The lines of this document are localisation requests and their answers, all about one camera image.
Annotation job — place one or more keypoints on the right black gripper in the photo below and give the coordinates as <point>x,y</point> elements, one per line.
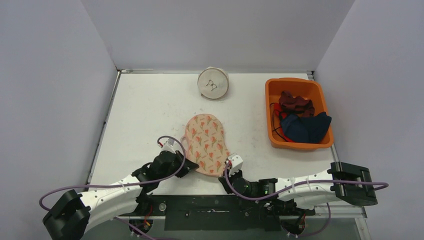
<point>227,183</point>

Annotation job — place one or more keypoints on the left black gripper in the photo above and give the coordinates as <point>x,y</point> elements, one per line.
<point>188,167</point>

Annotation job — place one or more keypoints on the floral mesh laundry bag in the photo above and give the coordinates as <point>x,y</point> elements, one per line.
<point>205,138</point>

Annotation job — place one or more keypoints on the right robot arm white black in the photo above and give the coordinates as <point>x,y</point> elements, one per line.
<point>341,182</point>

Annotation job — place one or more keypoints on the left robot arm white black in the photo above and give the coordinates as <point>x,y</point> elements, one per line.
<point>76,213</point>

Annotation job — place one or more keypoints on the round white mesh laundry bag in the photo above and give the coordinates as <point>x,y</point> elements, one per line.
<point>213,83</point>

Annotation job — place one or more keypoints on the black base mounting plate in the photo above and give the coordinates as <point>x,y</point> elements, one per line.
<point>217,213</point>

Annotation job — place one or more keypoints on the navy blue garment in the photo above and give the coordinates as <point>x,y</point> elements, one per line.
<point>308,130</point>

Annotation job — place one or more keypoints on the maroon garment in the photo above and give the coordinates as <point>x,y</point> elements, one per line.
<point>296,105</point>

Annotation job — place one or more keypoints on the orange plastic bin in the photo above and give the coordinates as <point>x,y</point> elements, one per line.
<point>307,89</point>

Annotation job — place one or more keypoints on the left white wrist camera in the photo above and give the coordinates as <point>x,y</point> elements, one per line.
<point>168,146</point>

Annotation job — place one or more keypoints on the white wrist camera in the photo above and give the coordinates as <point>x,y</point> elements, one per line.
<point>168,146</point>
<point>235,163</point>

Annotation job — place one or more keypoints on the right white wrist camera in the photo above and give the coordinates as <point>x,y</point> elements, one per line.
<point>235,163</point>

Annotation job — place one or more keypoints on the red black strappy garment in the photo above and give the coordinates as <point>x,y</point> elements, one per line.
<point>277,116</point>

